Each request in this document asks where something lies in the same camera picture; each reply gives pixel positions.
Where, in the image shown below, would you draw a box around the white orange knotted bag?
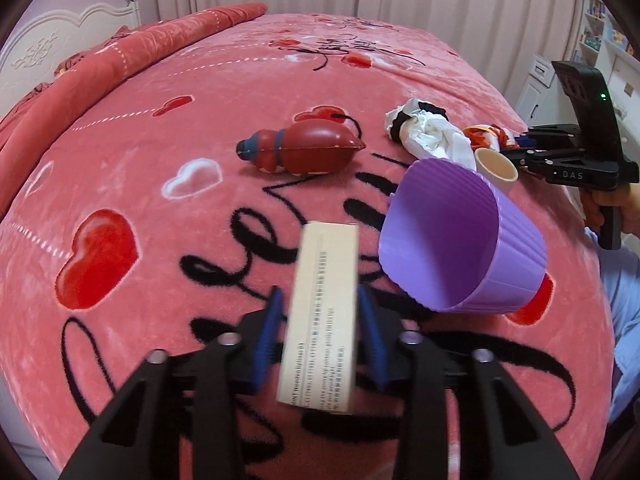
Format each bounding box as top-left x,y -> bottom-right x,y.
462,125 -> 520,152

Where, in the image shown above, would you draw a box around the purple ribbed plastic cup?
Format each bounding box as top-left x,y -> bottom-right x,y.
378,158 -> 547,314

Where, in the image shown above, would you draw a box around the beige cardboard box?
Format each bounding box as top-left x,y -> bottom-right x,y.
277,221 -> 359,414

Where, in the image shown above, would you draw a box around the person's right hand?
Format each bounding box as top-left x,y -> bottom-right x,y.
579,183 -> 640,237

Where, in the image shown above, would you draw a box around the white desk cabinet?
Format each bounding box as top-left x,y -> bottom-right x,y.
514,48 -> 639,162

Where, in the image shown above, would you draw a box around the white cloth with black band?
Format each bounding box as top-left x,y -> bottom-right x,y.
385,98 -> 476,170

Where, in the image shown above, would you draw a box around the white bookshelf with items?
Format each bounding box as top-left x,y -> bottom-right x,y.
570,0 -> 639,80

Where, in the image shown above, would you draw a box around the light blue trousers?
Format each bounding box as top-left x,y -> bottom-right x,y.
585,228 -> 640,422

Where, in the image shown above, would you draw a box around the pink heart bedspread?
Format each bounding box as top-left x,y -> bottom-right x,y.
1,14 -> 613,478

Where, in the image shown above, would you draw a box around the dark red squishy toy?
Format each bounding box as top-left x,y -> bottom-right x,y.
235,118 -> 366,176

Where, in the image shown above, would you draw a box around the folded red quilt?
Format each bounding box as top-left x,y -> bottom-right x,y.
1,2 -> 268,214

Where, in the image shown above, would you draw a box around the white carved headboard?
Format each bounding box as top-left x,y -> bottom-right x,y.
1,0 -> 141,115

